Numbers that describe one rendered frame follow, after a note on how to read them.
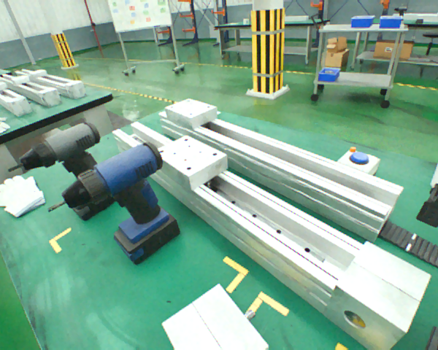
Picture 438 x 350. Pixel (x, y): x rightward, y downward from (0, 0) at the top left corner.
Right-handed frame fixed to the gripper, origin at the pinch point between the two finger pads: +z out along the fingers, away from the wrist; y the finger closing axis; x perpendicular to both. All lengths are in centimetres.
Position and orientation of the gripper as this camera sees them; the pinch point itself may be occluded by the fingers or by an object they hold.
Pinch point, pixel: (435, 203)
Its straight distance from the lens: 53.8
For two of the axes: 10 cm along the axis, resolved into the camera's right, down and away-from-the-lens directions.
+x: -6.6, -3.8, 6.4
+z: 1.0, 8.0, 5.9
